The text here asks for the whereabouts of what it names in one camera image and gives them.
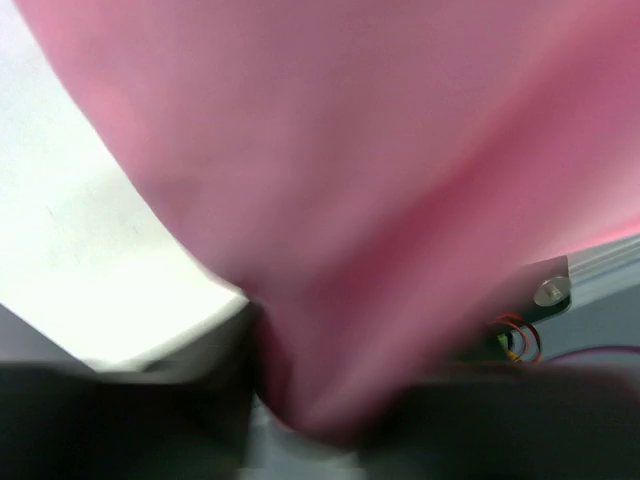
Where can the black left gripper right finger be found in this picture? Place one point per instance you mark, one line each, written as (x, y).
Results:
(498, 422)

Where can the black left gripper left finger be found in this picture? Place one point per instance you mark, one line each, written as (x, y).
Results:
(183, 416)

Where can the pink pillowcase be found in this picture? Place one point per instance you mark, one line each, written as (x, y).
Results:
(365, 171)

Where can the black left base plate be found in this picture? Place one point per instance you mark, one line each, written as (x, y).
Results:
(534, 293)

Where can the aluminium front frame rail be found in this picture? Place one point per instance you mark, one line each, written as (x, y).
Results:
(593, 262)

